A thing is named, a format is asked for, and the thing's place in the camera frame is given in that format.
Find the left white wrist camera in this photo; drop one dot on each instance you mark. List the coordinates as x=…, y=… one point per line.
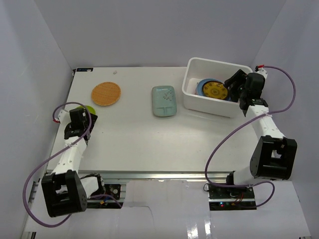
x=61, y=115

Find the black round plate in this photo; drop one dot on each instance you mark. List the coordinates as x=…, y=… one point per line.
x=240, y=95

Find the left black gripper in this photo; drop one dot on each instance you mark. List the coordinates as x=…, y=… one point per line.
x=90, y=119

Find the orange woven round plate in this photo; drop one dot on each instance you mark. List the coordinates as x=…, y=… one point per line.
x=106, y=94

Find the blue round plate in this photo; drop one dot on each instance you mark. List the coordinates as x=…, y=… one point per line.
x=199, y=92

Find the dark label sticker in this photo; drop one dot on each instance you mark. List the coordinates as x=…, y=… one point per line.
x=84, y=69

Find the aluminium frame rail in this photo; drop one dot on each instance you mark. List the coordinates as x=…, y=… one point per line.
x=160, y=168

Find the green round plate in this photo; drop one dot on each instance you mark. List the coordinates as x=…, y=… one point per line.
x=90, y=108

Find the teal rectangular ceramic plate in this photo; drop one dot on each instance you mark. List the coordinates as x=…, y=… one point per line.
x=164, y=101

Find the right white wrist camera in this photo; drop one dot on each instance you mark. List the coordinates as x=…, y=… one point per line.
x=261, y=70

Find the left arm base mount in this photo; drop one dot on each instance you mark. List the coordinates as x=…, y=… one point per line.
x=109, y=197

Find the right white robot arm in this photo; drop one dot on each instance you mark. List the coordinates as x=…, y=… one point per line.
x=274, y=154

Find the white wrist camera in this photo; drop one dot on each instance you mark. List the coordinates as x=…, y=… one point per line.
x=61, y=115
x=261, y=70

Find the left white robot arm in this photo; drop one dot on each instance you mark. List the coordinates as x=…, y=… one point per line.
x=65, y=192

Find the white plastic bin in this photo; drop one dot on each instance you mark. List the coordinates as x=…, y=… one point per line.
x=199, y=69

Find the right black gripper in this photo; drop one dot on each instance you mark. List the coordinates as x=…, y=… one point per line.
x=239, y=77

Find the yellow patterned black-rimmed plate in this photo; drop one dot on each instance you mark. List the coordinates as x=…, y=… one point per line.
x=215, y=89

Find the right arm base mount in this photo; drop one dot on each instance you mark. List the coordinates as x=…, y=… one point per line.
x=230, y=199

